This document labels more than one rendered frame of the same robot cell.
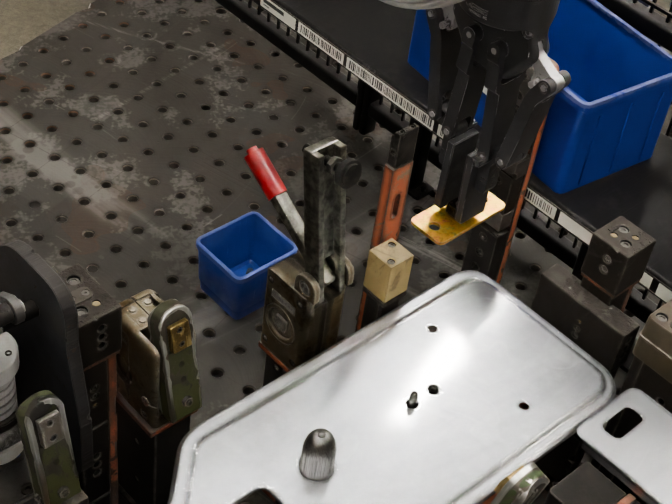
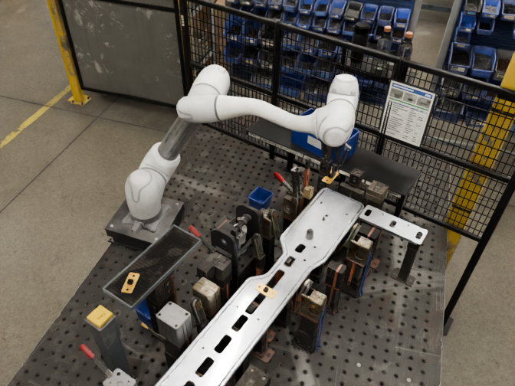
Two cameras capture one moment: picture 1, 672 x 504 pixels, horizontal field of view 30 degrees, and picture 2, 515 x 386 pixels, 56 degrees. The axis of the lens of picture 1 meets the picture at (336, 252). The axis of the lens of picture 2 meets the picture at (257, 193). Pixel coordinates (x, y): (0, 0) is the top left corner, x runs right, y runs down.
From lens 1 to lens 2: 95 cm
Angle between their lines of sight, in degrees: 7
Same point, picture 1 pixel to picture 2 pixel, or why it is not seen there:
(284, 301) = (288, 204)
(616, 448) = (368, 218)
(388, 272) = (309, 192)
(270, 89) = (244, 153)
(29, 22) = (141, 145)
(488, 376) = (336, 210)
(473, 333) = (329, 201)
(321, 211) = (296, 182)
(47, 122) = (191, 175)
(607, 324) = (357, 192)
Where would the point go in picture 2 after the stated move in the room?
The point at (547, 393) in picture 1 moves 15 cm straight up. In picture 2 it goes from (350, 210) to (355, 185)
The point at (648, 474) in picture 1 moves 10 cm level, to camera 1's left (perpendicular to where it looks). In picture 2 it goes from (376, 221) to (355, 224)
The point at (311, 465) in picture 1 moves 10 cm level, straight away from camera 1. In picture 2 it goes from (309, 236) to (304, 219)
